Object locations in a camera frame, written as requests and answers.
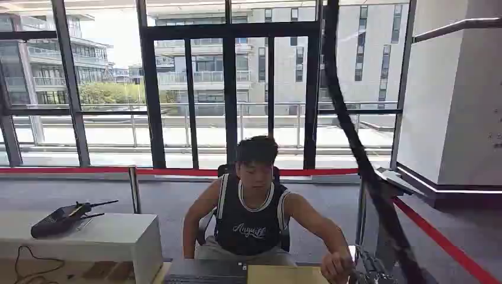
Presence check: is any red barrier belt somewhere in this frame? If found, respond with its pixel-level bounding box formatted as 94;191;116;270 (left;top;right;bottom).
0;166;360;178
391;197;501;284

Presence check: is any person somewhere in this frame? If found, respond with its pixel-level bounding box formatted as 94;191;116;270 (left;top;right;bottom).
182;135;356;284

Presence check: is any black hanging strap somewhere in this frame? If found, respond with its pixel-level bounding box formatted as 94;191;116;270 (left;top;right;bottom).
321;0;429;284

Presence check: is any black office chair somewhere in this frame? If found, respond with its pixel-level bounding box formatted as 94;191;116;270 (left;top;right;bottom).
196;163;292;254

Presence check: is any tan wooden box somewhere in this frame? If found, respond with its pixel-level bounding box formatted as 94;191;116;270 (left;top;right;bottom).
246;264;330;284

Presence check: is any metal balcony railing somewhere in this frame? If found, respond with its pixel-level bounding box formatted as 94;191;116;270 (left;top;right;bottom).
0;101;399;150

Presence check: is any grey metal stand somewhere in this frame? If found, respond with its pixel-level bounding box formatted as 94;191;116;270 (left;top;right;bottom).
355;167;427;267

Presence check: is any grey wall handrail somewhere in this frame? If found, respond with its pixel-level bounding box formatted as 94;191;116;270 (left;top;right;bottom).
411;17;502;44

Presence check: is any black cable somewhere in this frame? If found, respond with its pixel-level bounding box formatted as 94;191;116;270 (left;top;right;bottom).
14;245;66;284

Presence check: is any black window frame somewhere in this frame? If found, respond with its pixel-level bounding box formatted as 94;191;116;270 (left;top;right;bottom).
0;0;417;170

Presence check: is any white cabinet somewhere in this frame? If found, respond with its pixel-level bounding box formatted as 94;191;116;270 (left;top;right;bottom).
0;211;164;284

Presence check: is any dark laptop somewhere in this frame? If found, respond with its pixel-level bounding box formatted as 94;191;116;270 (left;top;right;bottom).
162;258;249;284

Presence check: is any grey barrier post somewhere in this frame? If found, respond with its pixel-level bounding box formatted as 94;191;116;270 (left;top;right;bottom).
128;166;142;215

